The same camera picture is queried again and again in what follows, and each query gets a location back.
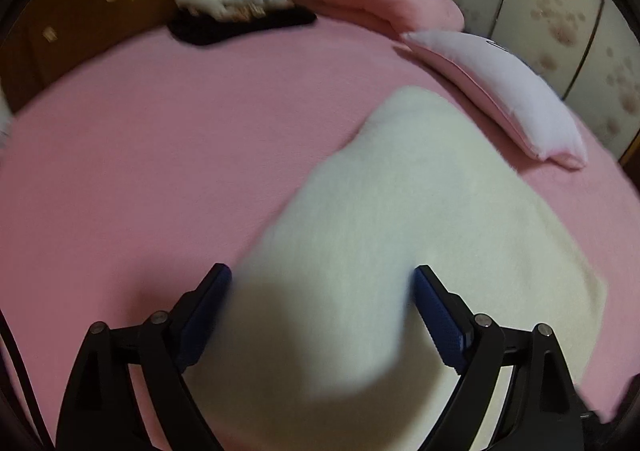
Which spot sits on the white fluffy cardigan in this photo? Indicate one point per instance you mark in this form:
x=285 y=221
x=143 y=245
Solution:
x=400 y=206

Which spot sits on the white printed pillow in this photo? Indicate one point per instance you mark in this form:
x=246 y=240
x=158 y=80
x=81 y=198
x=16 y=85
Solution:
x=500 y=81

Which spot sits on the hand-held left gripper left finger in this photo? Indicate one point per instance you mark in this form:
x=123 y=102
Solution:
x=205 y=321

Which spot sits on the brown wooden headboard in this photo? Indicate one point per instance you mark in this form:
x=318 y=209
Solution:
x=75 y=6

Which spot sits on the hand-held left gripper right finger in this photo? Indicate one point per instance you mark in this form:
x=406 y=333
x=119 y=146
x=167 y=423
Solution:
x=440 y=321

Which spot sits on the pink bed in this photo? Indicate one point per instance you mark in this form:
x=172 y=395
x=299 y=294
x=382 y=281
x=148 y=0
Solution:
x=150 y=156

